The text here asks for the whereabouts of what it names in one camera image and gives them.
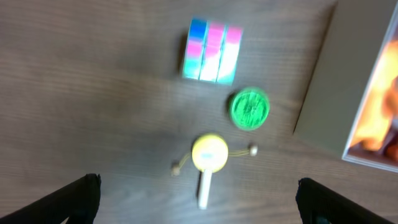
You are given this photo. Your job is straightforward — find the green round plastic toy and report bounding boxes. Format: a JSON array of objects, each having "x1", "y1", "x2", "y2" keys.
[{"x1": 228, "y1": 86, "x2": 271, "y2": 131}]

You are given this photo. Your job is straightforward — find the multicoloured puzzle cube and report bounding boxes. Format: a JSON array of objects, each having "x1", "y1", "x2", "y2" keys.
[{"x1": 182, "y1": 18, "x2": 243, "y2": 85}]

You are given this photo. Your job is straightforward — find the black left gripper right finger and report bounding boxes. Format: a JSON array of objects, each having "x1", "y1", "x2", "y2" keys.
[{"x1": 295, "y1": 178, "x2": 392, "y2": 224}]

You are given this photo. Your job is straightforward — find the orange dinosaur toy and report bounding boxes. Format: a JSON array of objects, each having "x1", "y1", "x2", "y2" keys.
[{"x1": 350, "y1": 40, "x2": 397, "y2": 151}]

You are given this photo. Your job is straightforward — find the yellow wooden rattle drum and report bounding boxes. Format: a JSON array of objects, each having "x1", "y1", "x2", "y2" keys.
[{"x1": 171, "y1": 133, "x2": 259, "y2": 210}]

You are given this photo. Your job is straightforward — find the white box with pink interior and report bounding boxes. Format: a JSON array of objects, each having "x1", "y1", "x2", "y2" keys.
[{"x1": 294, "y1": 0, "x2": 397, "y2": 172}]

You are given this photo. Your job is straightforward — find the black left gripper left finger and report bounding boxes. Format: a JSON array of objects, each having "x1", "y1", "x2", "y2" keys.
[{"x1": 1, "y1": 174, "x2": 101, "y2": 223}]

